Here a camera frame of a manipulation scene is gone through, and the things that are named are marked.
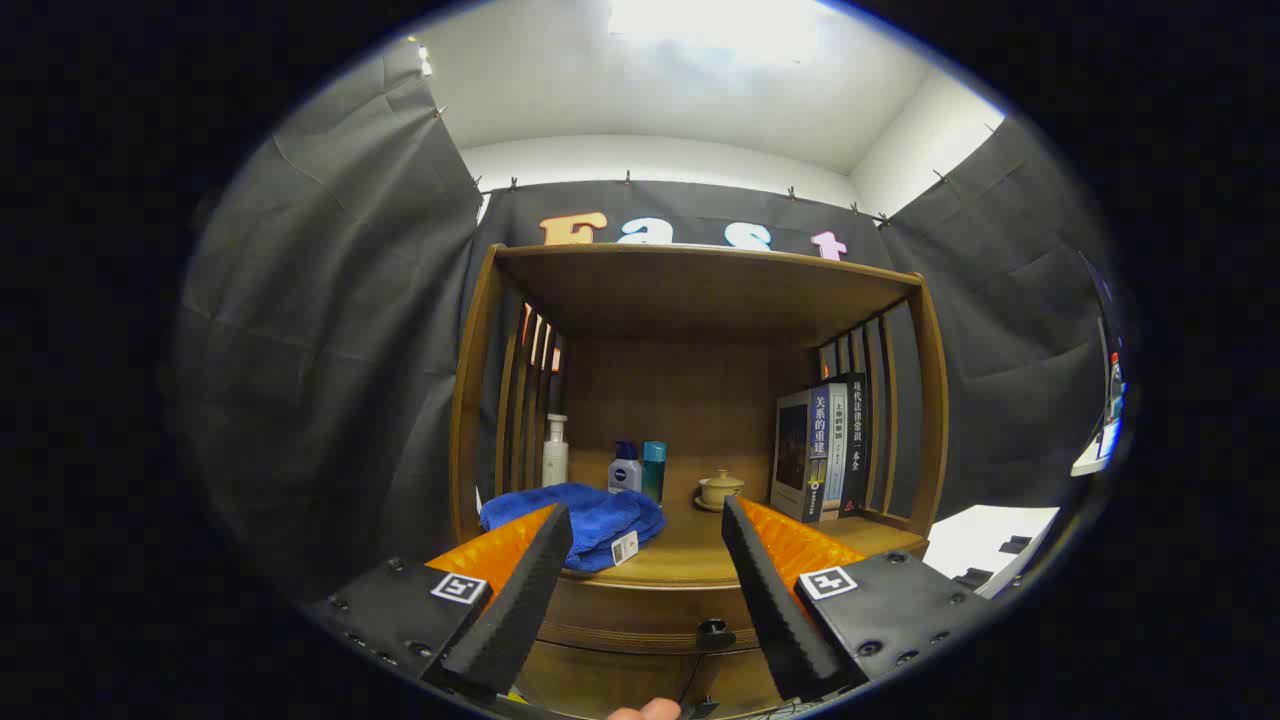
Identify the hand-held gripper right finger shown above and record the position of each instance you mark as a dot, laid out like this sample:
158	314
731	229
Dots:
770	600

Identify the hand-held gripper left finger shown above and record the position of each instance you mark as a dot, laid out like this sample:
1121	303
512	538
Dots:
520	610

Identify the wooden drawer with black knob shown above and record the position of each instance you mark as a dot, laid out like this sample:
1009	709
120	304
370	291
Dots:
640	615

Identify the wooden countertop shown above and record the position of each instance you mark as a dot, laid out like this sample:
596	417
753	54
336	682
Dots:
690	545

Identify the wooden cabinet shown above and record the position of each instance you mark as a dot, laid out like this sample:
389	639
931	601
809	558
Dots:
700	290

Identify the blue towel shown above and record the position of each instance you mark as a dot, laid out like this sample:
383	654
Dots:
590	520

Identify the beige lidded teacup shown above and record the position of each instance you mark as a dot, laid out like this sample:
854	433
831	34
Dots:
720	490

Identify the white pump bottle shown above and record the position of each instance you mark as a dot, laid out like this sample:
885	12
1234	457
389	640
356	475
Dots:
555	465

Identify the thick book with blue spine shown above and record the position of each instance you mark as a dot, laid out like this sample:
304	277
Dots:
800	450

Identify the book with pale spine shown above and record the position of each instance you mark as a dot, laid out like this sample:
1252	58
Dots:
838	450

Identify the white bottle with blue cap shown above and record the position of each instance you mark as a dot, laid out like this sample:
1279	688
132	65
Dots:
625	478

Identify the teal bottle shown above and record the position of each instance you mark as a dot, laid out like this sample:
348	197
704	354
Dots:
654	470

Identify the book with black spine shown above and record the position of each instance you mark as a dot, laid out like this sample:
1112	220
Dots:
857	440

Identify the white appliance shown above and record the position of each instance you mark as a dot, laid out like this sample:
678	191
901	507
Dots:
975	540

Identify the black backdrop cloth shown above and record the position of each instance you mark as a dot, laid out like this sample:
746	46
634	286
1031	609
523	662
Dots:
330	350

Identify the white side table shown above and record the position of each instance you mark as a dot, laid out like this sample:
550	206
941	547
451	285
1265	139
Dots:
1092	462

